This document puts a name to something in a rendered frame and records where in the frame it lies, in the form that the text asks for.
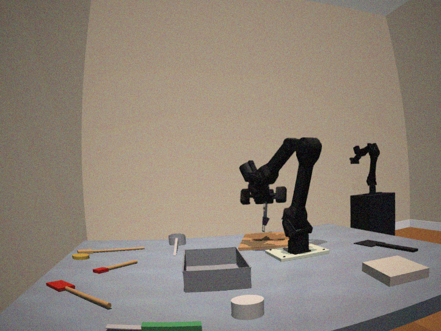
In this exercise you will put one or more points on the yellow round disc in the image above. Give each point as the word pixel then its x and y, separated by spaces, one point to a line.
pixel 80 256

